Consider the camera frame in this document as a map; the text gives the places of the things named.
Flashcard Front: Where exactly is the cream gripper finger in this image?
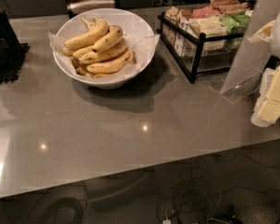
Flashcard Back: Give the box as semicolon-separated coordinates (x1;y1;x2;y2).
251;65;280;127
249;21;275;44

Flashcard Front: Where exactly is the white ceramic bowl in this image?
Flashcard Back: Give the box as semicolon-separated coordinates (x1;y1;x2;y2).
52;7;156;90

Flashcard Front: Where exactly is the black appliance on mat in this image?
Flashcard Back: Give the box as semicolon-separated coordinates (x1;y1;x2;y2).
0;8;21;74

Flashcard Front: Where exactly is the cream snack packet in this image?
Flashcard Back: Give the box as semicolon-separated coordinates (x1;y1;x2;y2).
197;16;227;37

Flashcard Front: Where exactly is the clear acrylic sign holder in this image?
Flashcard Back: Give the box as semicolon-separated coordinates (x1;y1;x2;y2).
211;0;280;104

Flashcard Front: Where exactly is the black wire snack rack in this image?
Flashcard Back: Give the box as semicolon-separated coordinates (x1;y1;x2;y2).
157;12;244;83

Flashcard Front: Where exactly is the silver metal cylinder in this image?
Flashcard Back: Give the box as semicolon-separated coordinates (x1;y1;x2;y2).
67;0;116;15

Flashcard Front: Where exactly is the green snack packet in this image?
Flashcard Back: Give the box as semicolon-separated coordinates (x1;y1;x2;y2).
221;12;250;34

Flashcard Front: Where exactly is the white paper bowl liner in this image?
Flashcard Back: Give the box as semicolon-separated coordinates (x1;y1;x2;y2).
49;34;160;89

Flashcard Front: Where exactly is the middle long yellow banana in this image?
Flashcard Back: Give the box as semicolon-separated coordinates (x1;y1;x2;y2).
78;38;128;64

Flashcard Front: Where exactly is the pink snack packet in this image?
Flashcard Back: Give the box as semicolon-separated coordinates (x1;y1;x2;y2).
193;6;220;19

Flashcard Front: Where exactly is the left short yellow banana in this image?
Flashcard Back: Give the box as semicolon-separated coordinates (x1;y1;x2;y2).
73;46;92;59

